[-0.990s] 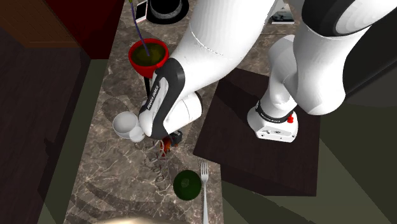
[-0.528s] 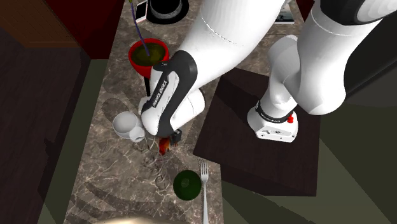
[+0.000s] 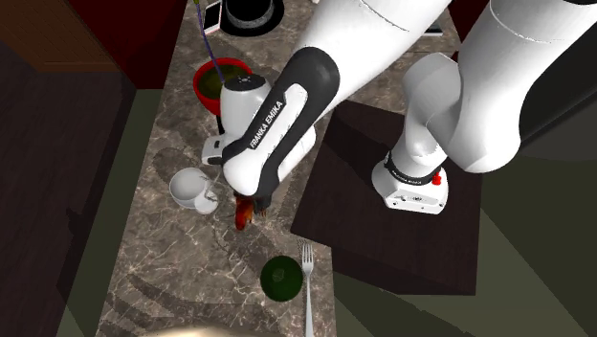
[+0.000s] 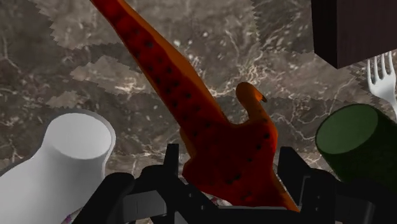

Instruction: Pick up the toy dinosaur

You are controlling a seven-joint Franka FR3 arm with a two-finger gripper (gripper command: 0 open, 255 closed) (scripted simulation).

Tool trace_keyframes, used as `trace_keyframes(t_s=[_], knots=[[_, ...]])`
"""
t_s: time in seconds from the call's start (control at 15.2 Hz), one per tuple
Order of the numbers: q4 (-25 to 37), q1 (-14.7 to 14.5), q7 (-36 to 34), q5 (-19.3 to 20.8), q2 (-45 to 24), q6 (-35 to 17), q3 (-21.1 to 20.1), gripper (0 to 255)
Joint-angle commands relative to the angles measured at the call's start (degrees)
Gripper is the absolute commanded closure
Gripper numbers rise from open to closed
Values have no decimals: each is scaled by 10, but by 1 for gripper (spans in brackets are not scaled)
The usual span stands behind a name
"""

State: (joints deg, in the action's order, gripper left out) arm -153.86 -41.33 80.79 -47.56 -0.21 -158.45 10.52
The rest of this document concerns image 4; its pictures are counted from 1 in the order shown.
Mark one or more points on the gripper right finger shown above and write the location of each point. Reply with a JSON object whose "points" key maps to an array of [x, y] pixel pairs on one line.
{"points": [[313, 192]]}

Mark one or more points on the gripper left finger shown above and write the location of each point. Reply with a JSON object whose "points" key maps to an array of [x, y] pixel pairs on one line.
{"points": [[145, 192]]}

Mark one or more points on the dark green cylinder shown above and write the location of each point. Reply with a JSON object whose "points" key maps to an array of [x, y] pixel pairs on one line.
{"points": [[359, 139]]}

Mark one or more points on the orange spotted toy figure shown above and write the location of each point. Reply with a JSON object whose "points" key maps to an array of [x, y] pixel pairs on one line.
{"points": [[223, 155]]}

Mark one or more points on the white vase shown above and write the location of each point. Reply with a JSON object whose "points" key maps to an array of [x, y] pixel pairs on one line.
{"points": [[59, 167]]}

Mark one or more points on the white plastic fork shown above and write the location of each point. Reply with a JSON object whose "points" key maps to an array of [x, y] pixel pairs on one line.
{"points": [[384, 83]]}

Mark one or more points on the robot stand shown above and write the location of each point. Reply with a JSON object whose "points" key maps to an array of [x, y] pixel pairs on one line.
{"points": [[356, 28]]}

